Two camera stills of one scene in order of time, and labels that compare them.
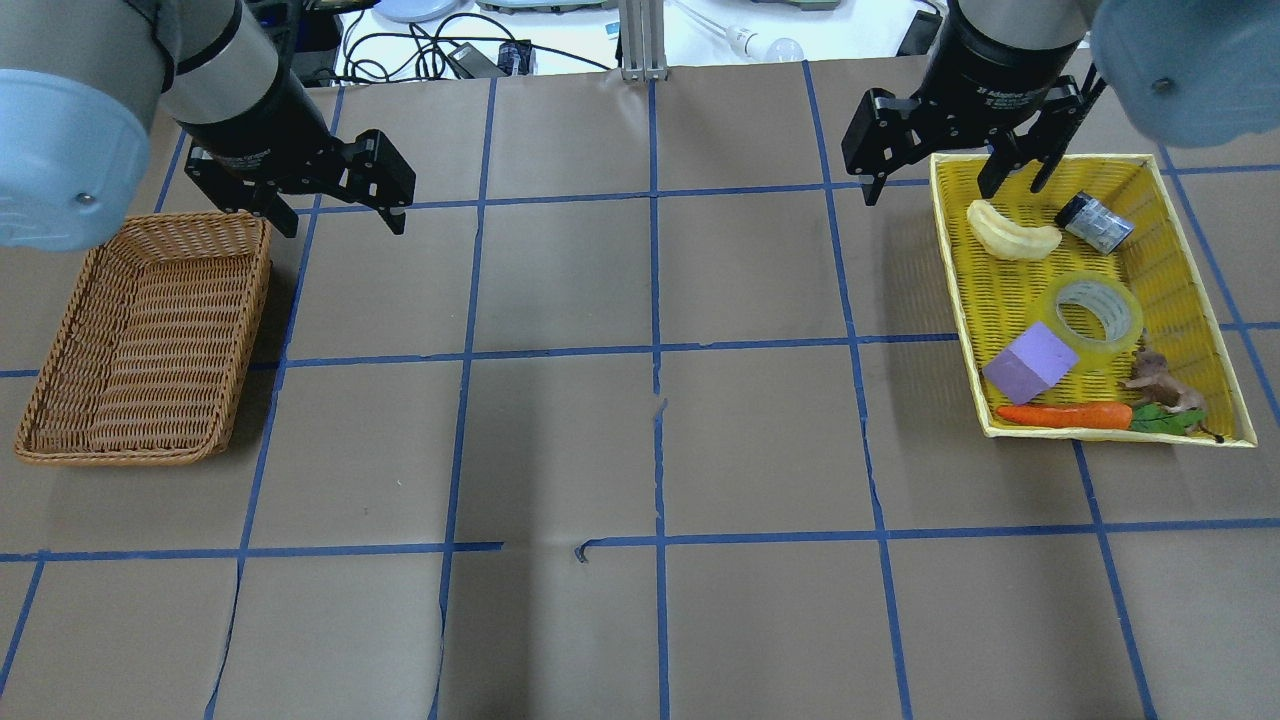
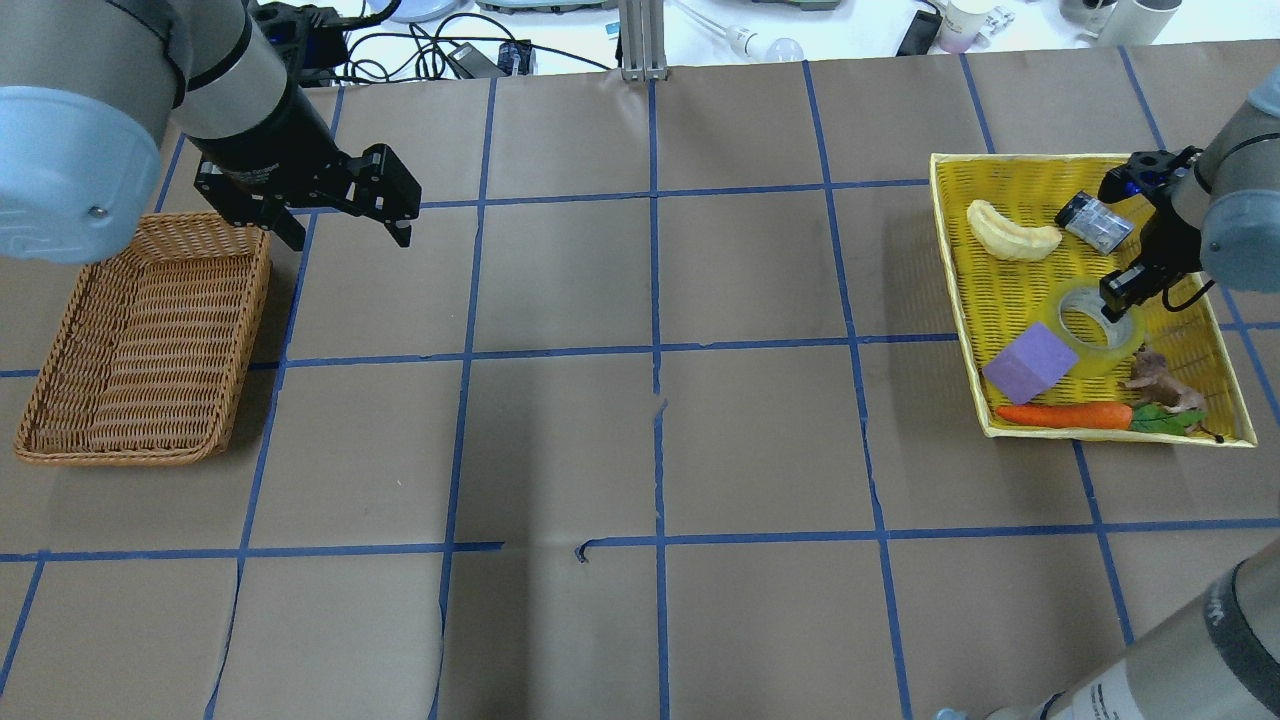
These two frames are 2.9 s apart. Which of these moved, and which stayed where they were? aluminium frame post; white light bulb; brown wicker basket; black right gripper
Moved: black right gripper
Stayed: aluminium frame post; white light bulb; brown wicker basket
